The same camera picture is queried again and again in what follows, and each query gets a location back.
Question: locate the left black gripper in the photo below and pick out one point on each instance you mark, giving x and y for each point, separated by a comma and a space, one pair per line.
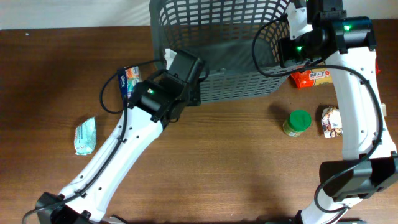
195, 96

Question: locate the grey plastic shopping basket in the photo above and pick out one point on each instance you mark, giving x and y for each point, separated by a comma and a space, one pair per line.
227, 36

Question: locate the green lid jar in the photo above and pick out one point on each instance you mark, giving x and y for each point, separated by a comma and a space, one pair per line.
297, 123

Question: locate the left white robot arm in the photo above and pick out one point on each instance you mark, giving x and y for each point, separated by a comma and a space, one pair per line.
152, 105

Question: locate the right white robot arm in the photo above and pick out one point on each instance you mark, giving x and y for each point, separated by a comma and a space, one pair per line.
321, 32

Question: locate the light green wet wipes pack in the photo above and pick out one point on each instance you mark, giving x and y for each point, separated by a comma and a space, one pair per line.
85, 137

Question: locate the Kleenex tissue multipack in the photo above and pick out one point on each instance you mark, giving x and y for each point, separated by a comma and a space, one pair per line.
128, 77

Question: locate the red spaghetti package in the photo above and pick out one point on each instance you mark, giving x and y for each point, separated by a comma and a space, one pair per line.
313, 77

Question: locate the crumpled beige snack bag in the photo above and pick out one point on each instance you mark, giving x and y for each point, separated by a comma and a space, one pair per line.
332, 124

